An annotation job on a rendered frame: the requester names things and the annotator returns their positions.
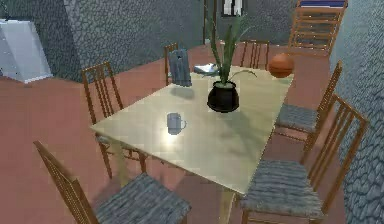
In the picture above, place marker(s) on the grey mug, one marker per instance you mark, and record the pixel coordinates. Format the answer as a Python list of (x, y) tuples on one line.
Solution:
[(174, 122)]

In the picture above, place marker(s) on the wooden chair grey seat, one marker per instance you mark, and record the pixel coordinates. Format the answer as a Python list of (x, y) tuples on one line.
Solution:
[(143, 203), (300, 117), (283, 190), (255, 53), (167, 60), (100, 90)]

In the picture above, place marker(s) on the pale yellow dining table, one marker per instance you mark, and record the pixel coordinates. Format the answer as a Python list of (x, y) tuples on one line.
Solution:
[(213, 140)]

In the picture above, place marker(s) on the house plant in black pot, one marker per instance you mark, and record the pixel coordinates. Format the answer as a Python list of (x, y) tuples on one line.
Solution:
[(224, 93)]

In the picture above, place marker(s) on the pale blue flat object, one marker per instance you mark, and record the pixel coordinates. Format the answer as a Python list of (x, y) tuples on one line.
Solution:
[(206, 69)]

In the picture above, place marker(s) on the orange basketball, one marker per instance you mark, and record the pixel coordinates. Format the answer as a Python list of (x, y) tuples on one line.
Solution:
[(281, 65)]

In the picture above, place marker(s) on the wooden shelf unit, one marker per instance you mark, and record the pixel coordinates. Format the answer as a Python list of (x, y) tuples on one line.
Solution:
[(315, 30)]

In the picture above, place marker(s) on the white cabinet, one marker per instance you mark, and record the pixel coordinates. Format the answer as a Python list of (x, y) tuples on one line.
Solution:
[(20, 50)]

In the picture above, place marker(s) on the dark framed wall picture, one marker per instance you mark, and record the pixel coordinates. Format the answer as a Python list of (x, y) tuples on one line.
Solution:
[(233, 7)]

